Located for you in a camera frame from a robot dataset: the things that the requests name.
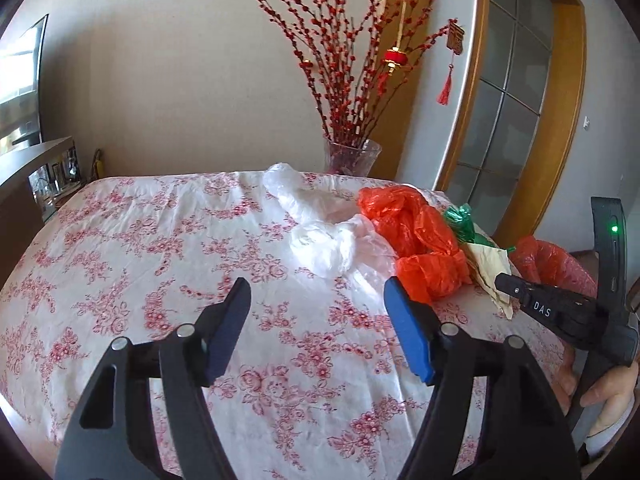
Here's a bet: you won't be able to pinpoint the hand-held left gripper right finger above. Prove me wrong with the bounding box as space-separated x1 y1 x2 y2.
383 276 583 480

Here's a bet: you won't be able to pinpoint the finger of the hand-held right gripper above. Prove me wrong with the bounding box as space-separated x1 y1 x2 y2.
494 272 599 334

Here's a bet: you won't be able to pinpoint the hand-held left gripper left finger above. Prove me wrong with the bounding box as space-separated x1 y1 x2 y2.
54 276 252 480

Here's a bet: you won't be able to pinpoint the red plastic bin liner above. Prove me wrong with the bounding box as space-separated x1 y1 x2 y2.
507 235 599 302

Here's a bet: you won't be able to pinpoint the orange-red plastic bag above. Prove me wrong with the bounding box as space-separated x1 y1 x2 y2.
356 184 471 261
394 251 474 305

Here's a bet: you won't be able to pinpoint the beige paper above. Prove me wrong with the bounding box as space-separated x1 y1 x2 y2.
462 242 516 321

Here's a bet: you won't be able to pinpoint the dark green plastic bag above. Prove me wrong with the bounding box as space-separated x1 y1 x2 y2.
442 203 519 256

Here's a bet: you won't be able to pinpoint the clear white plastic bag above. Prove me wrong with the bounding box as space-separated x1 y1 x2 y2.
289 214 402 282

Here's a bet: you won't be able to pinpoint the person's right hand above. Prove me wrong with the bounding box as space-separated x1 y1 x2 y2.
580 360 640 436

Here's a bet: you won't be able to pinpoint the pink floral tablecloth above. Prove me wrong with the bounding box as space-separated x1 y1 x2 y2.
0 170 581 480

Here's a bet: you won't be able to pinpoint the glass vase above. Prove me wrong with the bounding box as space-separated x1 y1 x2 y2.
322 137 384 177

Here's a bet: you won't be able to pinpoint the frosted glass door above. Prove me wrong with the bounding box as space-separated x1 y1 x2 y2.
440 0 554 212

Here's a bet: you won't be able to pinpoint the group of small glass ornaments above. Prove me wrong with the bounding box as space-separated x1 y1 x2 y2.
27 147 81 212

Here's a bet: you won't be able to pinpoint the red berry branches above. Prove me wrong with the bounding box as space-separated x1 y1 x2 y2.
255 0 446 149

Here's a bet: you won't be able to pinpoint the dark wooden cabinet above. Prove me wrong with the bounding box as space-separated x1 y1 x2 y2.
0 136 84 272

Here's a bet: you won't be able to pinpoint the flat screen television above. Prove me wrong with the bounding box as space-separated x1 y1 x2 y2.
0 14 50 149

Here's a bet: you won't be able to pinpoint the wooden door frame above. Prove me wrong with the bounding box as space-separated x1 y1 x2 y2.
432 0 587 252

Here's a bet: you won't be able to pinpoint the wooden wall trim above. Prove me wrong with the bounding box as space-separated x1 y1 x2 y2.
367 0 437 181

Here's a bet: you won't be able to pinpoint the red tasselled wall ornament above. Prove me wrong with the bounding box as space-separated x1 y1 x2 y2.
436 18 465 107

